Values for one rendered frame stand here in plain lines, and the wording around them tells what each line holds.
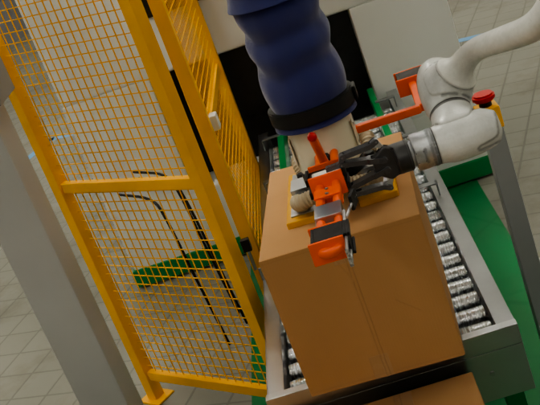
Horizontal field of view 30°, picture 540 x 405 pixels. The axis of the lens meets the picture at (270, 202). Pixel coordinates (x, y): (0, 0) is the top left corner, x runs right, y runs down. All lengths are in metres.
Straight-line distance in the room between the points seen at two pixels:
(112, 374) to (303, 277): 1.28
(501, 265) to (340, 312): 1.90
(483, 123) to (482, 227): 2.33
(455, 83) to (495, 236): 2.20
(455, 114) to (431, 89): 0.10
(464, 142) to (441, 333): 0.49
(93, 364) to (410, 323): 1.39
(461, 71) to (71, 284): 1.59
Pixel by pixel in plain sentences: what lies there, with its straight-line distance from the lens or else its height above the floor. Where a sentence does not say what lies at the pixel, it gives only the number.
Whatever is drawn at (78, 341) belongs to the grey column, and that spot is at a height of 0.62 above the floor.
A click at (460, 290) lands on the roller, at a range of 3.09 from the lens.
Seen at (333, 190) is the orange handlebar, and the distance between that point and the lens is 2.24.
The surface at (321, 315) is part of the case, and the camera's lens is 2.45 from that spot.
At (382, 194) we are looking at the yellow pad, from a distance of 2.47.
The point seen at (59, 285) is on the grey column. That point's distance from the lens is 3.39.
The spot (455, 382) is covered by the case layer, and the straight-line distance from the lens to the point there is 2.68.
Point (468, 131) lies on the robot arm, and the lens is 2.30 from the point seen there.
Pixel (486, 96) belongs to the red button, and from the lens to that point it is 3.06.
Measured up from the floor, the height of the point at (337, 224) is 1.22.
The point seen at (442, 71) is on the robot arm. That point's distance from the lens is 2.38.
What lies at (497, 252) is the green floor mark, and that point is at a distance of 4.38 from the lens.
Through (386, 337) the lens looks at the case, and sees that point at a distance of 2.49.
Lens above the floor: 2.04
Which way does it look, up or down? 21 degrees down
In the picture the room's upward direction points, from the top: 21 degrees counter-clockwise
